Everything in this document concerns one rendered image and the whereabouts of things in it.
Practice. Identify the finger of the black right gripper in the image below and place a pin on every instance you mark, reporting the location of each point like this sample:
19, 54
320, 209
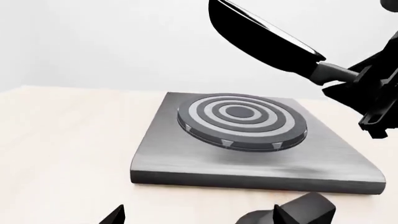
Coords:
377, 63
354, 95

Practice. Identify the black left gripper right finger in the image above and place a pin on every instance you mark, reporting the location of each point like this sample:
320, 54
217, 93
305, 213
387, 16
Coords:
280, 215

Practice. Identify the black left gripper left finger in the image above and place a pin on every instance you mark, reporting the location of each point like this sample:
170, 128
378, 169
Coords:
116, 217

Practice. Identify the black stove knob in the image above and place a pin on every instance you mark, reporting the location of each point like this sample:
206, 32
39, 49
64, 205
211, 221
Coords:
311, 207

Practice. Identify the grey single burner stove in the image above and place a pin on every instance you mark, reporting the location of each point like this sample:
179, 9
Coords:
236, 144

